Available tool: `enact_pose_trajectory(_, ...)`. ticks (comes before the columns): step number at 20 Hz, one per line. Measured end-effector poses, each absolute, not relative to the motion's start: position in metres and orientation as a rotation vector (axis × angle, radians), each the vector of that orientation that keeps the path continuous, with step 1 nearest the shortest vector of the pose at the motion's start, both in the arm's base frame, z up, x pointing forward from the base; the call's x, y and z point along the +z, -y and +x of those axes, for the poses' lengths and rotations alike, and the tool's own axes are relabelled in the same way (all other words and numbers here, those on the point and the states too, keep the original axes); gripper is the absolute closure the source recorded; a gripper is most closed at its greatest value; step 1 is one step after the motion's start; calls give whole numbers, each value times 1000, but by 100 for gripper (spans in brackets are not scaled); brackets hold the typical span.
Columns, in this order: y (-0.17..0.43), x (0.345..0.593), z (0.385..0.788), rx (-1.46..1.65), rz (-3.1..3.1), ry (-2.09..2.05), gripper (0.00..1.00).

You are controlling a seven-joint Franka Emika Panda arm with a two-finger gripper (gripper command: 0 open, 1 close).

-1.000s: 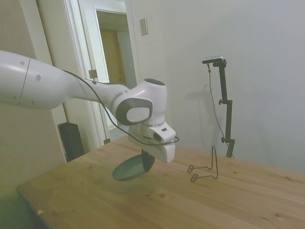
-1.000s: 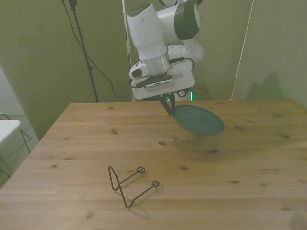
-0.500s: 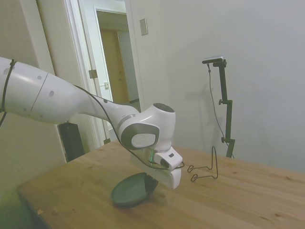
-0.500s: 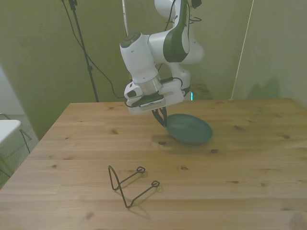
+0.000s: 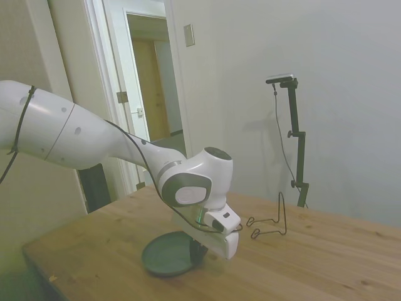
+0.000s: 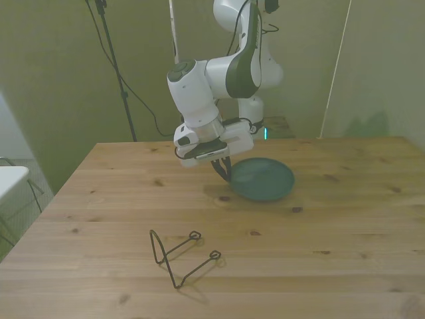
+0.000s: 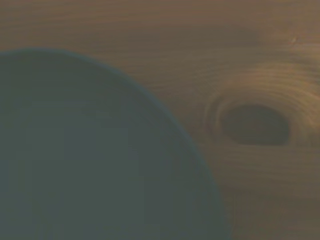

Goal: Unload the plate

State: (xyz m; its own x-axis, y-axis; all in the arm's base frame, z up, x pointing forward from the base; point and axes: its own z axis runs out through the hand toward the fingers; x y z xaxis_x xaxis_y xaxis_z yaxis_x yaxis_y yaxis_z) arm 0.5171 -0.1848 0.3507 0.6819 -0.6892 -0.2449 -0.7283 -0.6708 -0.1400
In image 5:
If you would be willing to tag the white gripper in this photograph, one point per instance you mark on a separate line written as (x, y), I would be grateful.
(228, 246)

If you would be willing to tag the blue round plate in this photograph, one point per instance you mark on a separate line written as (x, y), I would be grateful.
(166, 254)

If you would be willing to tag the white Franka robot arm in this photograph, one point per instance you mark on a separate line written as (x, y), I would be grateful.
(94, 138)

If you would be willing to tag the metal door strike plate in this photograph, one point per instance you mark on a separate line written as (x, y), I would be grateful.
(140, 112)

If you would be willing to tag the black box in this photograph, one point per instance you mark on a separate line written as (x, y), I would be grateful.
(95, 188)

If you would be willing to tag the brown wooden door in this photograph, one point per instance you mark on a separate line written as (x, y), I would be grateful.
(155, 94)

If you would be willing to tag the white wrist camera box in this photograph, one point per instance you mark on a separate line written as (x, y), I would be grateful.
(227, 218)

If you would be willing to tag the white door frame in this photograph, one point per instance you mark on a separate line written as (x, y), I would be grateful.
(183, 103)

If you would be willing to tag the black camera stand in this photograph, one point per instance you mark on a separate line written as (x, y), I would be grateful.
(297, 131)

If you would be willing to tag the grey exterior camera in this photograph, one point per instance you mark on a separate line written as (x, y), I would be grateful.
(280, 77)

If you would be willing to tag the grey wall switch plate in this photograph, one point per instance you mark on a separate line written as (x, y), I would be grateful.
(188, 35)

